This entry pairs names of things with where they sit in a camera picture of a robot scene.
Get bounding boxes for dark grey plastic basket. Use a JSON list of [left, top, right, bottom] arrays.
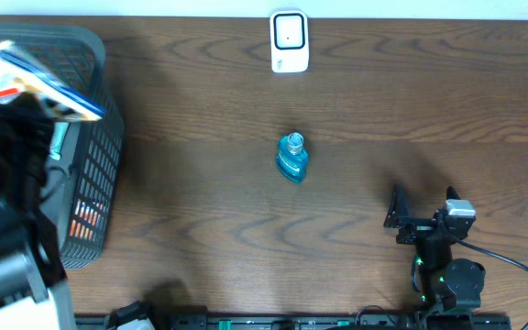
[[0, 23, 125, 269]]

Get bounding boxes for mint green tissue pack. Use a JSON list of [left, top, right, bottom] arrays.
[[49, 122, 70, 160]]

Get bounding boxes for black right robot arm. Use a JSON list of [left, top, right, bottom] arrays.
[[383, 186, 485, 314]]

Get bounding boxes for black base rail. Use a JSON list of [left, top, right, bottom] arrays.
[[75, 302, 512, 330]]

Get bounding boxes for small orange box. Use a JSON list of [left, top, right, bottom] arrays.
[[68, 199, 108, 244]]

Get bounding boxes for black cable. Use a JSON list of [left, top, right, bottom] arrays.
[[446, 228, 528, 330]]

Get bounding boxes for white barcode scanner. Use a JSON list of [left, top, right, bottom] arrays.
[[269, 10, 310, 73]]

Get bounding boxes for yellow snack bag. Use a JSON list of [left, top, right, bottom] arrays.
[[0, 40, 105, 122]]

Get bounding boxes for teal mouthwash bottle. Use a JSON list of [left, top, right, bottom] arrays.
[[275, 132, 310, 183]]

